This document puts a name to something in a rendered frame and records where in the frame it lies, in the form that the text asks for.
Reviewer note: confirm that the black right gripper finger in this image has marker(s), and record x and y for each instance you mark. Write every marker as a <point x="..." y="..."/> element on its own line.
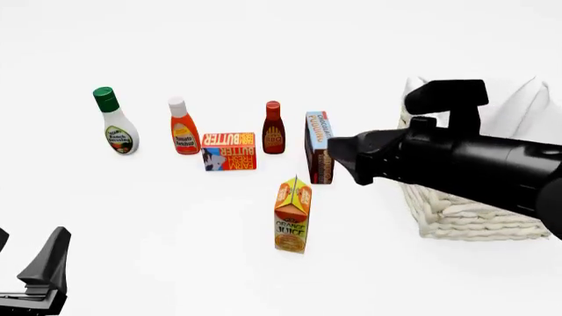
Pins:
<point x="349" y="154"/>

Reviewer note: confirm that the farm fresh butter box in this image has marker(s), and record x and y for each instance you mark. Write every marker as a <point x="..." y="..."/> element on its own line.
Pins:
<point x="229" y="153"/>

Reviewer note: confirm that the white woven basket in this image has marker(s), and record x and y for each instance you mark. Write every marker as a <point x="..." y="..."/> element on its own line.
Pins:
<point x="465" y="217"/>

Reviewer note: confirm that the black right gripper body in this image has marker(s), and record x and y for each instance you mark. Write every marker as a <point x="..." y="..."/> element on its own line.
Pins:
<point x="388" y="154"/>

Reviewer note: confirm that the brown BBQ sauce bottle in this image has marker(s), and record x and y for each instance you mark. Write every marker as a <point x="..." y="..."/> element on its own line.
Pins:
<point x="273" y="131"/>

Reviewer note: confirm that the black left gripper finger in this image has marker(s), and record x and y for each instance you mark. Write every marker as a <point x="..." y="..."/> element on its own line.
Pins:
<point x="47" y="260"/>
<point x="2" y="239"/>

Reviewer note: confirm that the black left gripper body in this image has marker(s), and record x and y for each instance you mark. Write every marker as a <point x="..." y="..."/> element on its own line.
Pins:
<point x="35" y="298"/>

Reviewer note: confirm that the chocolate pudding box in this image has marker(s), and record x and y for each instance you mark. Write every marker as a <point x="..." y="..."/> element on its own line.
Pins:
<point x="318" y="131"/>

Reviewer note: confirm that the orange juice carton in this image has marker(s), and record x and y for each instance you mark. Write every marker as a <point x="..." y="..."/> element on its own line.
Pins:
<point x="292" y="217"/>

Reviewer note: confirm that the white ranch dressing bottle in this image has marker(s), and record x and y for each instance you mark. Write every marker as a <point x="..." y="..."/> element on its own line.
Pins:
<point x="117" y="128"/>

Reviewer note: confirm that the red tomato ketchup bottle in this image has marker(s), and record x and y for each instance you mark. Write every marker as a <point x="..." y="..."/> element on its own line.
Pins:
<point x="184" y="131"/>

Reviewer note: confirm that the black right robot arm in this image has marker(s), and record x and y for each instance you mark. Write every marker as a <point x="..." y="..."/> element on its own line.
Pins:
<point x="483" y="171"/>

